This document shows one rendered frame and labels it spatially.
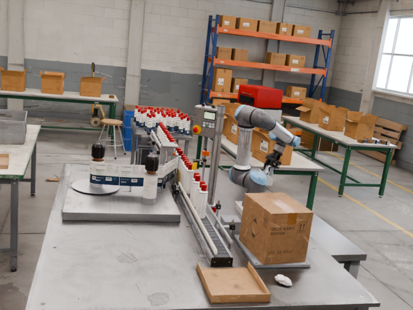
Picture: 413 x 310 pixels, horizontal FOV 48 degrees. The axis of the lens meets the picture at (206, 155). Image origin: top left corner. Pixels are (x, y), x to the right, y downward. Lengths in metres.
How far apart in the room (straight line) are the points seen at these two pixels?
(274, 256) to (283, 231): 0.13
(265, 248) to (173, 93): 8.56
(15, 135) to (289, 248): 2.91
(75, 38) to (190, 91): 2.74
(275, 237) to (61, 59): 8.55
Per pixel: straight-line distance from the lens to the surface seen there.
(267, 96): 8.45
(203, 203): 2.67
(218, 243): 2.42
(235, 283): 2.16
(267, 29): 10.43
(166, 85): 10.59
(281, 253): 2.36
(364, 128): 7.00
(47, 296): 2.01
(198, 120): 2.99
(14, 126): 4.49
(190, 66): 10.67
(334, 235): 2.95
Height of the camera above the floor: 1.86
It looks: 13 degrees down
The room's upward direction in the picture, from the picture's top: 6 degrees clockwise
